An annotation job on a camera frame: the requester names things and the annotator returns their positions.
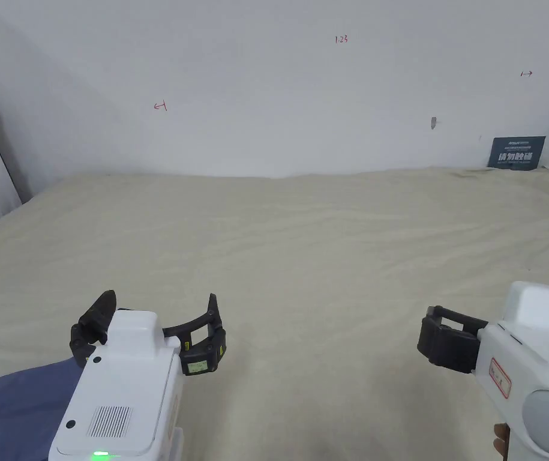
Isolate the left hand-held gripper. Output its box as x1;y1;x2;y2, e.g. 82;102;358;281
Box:
48;290;228;461

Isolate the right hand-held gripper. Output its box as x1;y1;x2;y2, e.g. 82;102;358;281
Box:
416;282;549;461

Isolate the person's right hand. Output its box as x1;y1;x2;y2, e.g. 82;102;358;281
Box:
493;422;511;461

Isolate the dark blue garment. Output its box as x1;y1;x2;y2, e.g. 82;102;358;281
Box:
0;357;86;461

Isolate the bed with beige sheet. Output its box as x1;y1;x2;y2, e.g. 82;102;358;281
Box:
0;165;549;461

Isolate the dark blue sign card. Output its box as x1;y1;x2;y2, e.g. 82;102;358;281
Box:
487;136;547;170

